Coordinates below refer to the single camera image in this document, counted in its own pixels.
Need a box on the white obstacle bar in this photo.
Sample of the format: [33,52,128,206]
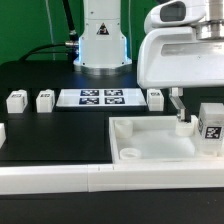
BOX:
[0,123,6,149]
[0,160,224,195]

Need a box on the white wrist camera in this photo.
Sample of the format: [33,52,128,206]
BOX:
[144,0,206,33]

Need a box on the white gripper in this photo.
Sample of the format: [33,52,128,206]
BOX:
[137,27,224,122]

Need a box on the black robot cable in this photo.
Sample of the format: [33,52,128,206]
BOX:
[18,0,80,62]

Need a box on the white square tabletop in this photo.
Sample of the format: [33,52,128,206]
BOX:
[109,116,224,164]

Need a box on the white left obstacle bar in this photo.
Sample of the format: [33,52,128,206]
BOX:
[0,123,6,149]

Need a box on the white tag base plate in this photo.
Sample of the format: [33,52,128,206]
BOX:
[56,88,146,108]

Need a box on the white front obstacle bar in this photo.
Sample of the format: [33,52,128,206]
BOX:
[0,160,224,195]

